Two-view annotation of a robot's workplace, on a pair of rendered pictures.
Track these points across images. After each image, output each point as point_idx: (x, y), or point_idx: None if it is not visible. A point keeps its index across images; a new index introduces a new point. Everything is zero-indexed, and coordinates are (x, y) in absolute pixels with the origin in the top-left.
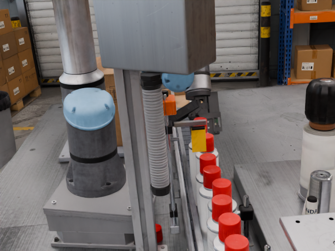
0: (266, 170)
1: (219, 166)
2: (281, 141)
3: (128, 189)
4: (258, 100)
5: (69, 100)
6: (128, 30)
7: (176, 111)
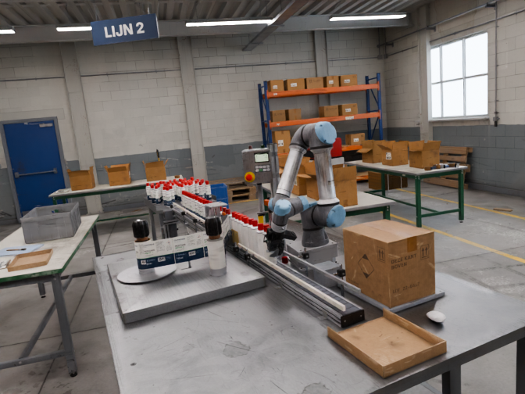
0: (244, 277)
1: (280, 291)
2: (243, 316)
3: (298, 245)
4: (287, 375)
5: (314, 201)
6: None
7: (264, 204)
